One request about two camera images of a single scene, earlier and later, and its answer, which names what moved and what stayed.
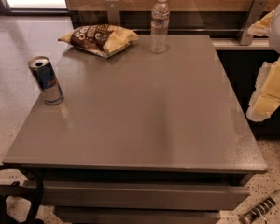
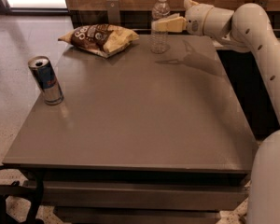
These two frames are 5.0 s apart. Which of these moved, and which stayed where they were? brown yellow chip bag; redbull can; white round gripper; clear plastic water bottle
Moved: white round gripper
Stayed: brown yellow chip bag; clear plastic water bottle; redbull can
